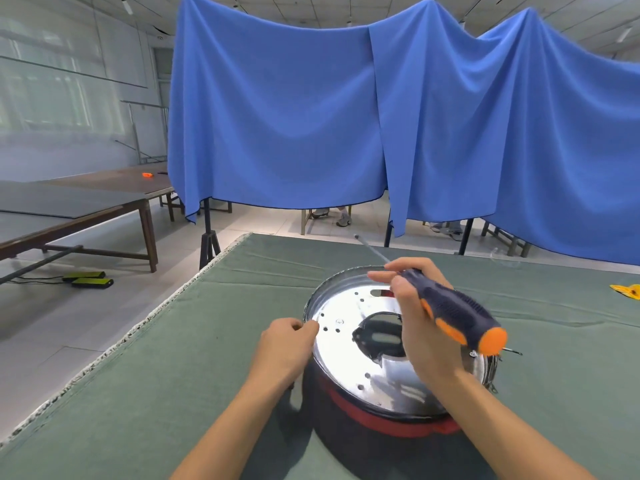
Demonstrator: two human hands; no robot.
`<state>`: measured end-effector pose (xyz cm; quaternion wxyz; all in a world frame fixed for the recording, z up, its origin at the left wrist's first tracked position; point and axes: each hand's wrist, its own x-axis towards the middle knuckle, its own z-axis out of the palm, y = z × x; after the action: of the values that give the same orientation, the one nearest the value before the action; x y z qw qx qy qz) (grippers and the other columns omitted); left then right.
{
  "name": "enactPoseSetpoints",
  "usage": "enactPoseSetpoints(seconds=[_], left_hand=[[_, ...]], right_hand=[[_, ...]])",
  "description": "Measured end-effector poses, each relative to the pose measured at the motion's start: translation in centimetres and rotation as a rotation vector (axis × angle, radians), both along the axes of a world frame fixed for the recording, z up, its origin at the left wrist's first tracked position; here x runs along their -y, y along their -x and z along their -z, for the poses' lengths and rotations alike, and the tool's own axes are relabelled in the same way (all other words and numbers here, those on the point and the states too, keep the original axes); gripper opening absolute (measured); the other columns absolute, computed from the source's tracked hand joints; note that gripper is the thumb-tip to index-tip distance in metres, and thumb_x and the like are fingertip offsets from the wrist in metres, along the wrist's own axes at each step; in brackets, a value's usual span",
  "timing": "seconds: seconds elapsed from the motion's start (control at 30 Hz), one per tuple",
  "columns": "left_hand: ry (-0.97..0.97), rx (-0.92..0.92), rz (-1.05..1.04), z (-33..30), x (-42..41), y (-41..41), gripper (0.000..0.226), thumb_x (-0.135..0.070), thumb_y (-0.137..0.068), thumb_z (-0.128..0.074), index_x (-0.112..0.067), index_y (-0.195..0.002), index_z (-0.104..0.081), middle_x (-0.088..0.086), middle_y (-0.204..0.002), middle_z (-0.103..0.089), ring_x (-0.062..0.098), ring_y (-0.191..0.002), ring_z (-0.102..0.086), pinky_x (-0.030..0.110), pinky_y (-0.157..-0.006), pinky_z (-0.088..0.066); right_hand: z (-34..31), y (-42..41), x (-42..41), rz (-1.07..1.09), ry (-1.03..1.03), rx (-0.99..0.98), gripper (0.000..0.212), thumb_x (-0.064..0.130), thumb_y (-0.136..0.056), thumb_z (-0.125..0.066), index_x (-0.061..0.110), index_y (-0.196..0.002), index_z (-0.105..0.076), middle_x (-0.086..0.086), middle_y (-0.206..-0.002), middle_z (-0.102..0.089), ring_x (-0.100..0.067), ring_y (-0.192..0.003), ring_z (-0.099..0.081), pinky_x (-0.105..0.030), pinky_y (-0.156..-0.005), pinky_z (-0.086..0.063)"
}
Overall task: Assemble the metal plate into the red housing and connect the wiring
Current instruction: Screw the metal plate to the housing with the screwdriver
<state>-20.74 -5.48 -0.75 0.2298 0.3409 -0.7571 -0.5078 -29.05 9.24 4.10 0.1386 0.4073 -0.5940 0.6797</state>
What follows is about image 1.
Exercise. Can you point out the person's right hand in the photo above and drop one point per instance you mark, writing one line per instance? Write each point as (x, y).
(425, 344)

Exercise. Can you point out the person's left hand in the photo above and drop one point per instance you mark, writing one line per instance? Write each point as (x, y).
(280, 352)

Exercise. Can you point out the person's right thumb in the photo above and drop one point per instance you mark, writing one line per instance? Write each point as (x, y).
(382, 280)

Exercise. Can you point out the person's left thumb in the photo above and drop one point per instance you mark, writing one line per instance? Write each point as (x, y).
(310, 332)

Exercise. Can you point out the black red rice cooker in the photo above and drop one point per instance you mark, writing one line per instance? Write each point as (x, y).
(360, 354)

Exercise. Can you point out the person's right forearm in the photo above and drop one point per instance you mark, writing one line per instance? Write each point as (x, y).
(500, 434)

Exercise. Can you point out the person's left forearm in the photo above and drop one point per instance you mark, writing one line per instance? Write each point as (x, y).
(227, 434)

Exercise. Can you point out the clear plastic piece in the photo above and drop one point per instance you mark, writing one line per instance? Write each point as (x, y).
(505, 259)

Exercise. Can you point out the black tripod stand pole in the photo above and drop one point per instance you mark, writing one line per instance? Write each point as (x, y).
(209, 244)

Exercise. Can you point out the green table cloth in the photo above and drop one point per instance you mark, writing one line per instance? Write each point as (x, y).
(150, 394)

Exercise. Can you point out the blue hanging cloth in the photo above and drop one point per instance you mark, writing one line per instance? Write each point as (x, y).
(275, 119)
(500, 144)

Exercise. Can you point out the yellow black floor device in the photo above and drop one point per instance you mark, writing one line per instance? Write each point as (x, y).
(84, 275)
(93, 283)

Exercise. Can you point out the yellow plastic piece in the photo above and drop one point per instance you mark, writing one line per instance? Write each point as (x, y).
(627, 291)

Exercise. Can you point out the brown wooden table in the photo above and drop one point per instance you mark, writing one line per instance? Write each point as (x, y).
(115, 178)
(75, 229)

